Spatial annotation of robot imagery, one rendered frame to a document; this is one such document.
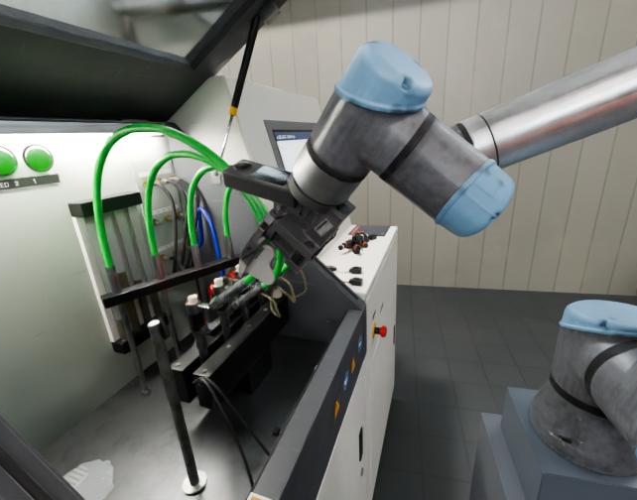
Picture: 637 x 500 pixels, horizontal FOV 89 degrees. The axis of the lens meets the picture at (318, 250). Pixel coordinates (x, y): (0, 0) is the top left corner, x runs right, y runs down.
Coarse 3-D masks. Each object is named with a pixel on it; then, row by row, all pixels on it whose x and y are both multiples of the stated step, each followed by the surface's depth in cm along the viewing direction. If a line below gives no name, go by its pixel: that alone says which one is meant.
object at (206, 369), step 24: (240, 312) 81; (264, 312) 81; (288, 312) 91; (216, 336) 72; (240, 336) 71; (264, 336) 79; (192, 360) 64; (216, 360) 64; (240, 360) 69; (264, 360) 79; (192, 384) 65; (216, 384) 62; (240, 384) 75; (216, 408) 62
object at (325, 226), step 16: (304, 192) 36; (272, 208) 42; (288, 208) 41; (304, 208) 40; (320, 208) 37; (336, 208) 41; (352, 208) 39; (272, 224) 42; (288, 224) 41; (304, 224) 41; (320, 224) 39; (336, 224) 38; (272, 240) 45; (288, 240) 41; (304, 240) 41; (320, 240) 41; (288, 256) 45; (304, 256) 41
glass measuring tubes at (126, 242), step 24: (120, 192) 76; (72, 216) 66; (120, 216) 73; (96, 240) 68; (120, 240) 76; (144, 240) 80; (96, 264) 71; (120, 264) 74; (144, 264) 80; (96, 288) 71; (144, 312) 81; (120, 336) 76; (144, 336) 80
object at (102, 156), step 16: (128, 128) 52; (144, 128) 51; (160, 128) 50; (112, 144) 55; (192, 144) 49; (96, 160) 57; (96, 176) 59; (96, 192) 60; (96, 208) 61; (256, 208) 49; (96, 224) 63
